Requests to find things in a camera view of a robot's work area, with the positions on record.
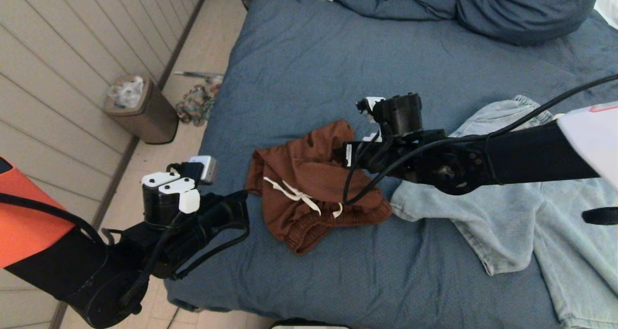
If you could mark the blue bed sheet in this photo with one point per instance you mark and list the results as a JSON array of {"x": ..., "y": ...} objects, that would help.
[{"x": 362, "y": 53}]

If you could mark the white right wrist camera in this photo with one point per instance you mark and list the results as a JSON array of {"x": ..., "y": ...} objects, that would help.
[{"x": 371, "y": 103}]

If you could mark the brown trash bin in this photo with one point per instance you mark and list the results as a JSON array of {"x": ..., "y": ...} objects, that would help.
[{"x": 157, "y": 121}]

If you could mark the blue pillow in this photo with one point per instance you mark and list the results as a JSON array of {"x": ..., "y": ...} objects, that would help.
[{"x": 526, "y": 10}]

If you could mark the white plastic bin bag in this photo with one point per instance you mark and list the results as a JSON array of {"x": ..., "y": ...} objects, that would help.
[{"x": 129, "y": 95}]

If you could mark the rust brown garment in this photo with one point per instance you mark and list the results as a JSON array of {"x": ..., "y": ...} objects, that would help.
[{"x": 299, "y": 174}]

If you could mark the light blue denim shorts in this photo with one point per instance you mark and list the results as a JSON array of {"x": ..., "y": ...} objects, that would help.
[{"x": 507, "y": 222}]

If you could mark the grey metal rod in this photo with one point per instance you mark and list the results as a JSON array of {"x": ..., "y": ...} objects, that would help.
[{"x": 198, "y": 74}]

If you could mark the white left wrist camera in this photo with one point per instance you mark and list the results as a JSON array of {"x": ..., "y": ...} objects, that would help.
[{"x": 189, "y": 201}]

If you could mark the bunched blue duvet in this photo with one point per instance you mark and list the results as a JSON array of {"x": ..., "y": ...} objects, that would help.
[{"x": 396, "y": 0}]

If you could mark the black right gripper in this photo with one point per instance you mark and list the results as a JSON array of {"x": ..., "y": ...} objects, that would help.
[{"x": 403, "y": 114}]

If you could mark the white pillow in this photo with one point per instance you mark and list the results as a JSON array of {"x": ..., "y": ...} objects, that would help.
[{"x": 610, "y": 3}]

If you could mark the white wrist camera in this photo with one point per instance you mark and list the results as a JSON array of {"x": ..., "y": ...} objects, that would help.
[
  {"x": 189, "y": 201},
  {"x": 371, "y": 103}
]

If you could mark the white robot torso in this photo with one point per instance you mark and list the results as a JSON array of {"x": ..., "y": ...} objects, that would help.
[{"x": 309, "y": 326}]

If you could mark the colourful crumpled cloth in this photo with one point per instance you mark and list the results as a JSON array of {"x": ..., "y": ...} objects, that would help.
[{"x": 195, "y": 106}]

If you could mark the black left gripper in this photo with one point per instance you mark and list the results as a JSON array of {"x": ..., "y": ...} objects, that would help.
[{"x": 159, "y": 208}]

